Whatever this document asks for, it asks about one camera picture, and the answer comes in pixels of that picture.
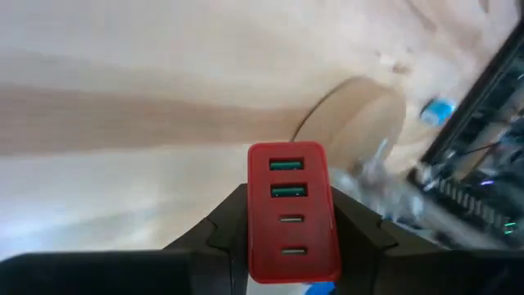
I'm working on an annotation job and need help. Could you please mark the clear lamp power cord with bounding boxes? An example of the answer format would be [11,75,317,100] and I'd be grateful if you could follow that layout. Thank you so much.
[330,138,425,225]

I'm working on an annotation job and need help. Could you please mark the red four-port USB charger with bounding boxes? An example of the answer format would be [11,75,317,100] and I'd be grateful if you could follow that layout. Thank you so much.
[246,141,343,284]

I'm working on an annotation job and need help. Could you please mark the light blue white charger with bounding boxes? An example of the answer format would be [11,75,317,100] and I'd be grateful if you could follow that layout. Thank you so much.
[419,97,458,127]

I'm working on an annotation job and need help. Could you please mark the black metal table frame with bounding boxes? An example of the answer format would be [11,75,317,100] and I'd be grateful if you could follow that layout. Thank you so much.
[420,22,524,163]

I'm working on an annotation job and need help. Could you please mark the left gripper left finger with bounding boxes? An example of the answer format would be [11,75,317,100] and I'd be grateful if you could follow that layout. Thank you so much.
[0,183,251,295]

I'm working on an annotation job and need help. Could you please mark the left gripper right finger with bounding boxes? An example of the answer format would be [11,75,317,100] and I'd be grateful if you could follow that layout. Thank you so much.
[330,186,524,295]

